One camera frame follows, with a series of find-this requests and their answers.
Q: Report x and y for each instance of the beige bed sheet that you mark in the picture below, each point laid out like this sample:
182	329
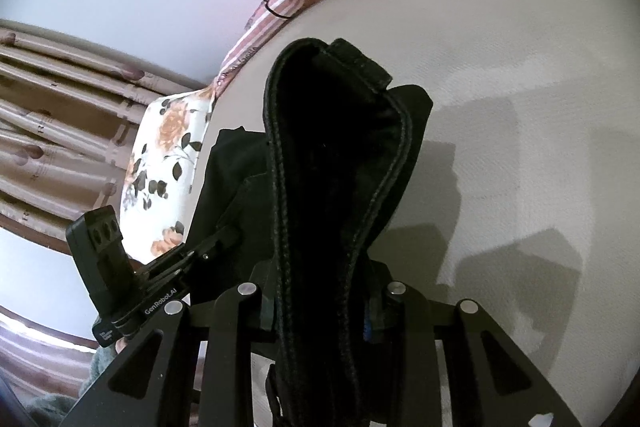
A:
500	107

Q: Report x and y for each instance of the black pants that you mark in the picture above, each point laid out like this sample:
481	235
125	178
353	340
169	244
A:
325	157

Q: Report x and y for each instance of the brown striped curtain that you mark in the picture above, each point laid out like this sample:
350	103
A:
60	132

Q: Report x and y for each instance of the grey-green cloth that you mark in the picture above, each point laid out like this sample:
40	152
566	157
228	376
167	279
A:
50	407

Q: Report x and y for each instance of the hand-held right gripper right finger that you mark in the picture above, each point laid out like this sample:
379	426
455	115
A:
382	309

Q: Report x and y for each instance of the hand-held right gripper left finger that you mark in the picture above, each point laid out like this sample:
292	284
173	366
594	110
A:
261	304

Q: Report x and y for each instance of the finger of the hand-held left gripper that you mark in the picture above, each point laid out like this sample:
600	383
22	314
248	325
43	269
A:
200	249

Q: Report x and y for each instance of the white floral pillow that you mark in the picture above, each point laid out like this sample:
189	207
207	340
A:
165	147

